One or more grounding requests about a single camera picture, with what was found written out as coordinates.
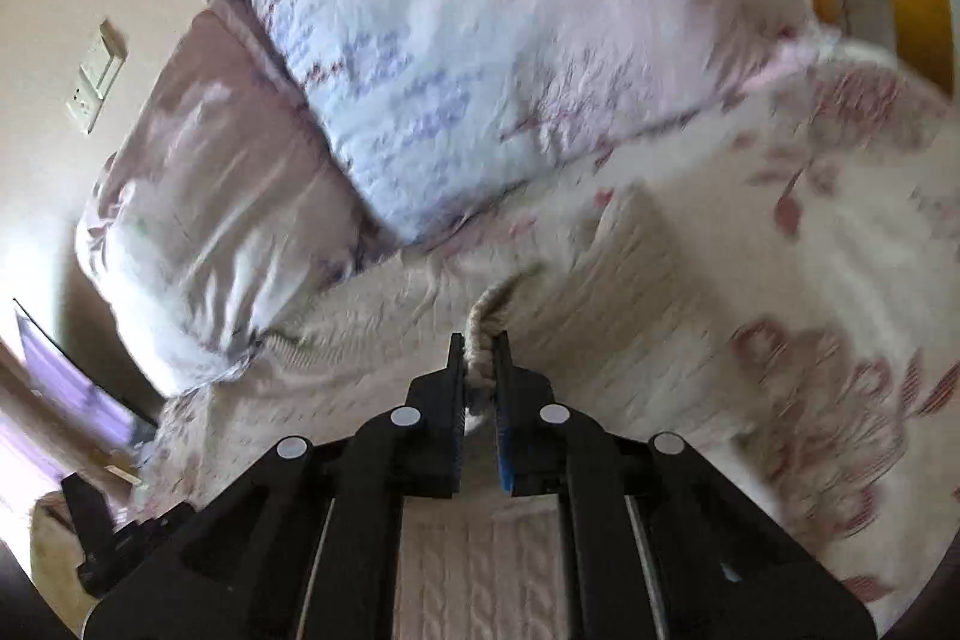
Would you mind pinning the purple screen with dark frame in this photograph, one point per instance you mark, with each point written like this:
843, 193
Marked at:
67, 370

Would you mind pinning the white wall switch plate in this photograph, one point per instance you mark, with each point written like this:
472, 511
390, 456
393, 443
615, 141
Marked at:
96, 78

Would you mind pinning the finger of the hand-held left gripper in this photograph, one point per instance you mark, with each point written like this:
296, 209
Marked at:
94, 535

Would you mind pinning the mauve floral pillow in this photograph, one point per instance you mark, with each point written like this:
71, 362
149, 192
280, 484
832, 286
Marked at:
225, 197

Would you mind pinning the white floral pillow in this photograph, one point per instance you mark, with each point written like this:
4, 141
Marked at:
465, 48

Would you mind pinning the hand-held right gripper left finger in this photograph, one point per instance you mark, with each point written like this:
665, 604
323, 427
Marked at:
453, 419

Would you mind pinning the floral bed sheet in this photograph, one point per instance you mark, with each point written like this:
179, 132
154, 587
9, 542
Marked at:
825, 280

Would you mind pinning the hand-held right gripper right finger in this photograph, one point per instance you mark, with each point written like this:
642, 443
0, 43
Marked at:
504, 452

